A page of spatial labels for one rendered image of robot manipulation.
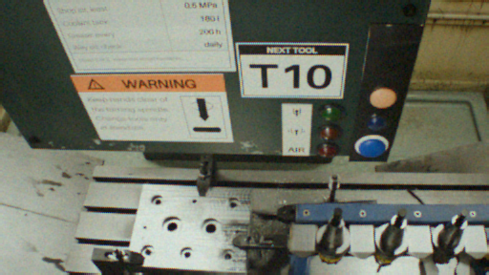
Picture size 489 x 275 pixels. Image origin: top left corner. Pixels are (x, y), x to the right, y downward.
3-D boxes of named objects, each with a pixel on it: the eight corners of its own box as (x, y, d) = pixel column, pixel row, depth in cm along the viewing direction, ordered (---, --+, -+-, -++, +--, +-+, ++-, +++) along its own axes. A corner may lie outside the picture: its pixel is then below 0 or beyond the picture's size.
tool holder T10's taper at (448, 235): (458, 228, 86) (469, 211, 81) (461, 249, 83) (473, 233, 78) (435, 227, 87) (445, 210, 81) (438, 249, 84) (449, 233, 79)
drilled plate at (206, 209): (246, 279, 112) (245, 271, 108) (131, 272, 115) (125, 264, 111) (253, 198, 126) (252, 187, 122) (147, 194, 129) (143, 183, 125)
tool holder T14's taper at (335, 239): (347, 229, 88) (350, 211, 83) (344, 250, 85) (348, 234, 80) (323, 225, 89) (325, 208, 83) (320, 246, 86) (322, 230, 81)
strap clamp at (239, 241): (287, 264, 118) (287, 239, 106) (236, 263, 119) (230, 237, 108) (288, 252, 120) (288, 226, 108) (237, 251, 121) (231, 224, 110)
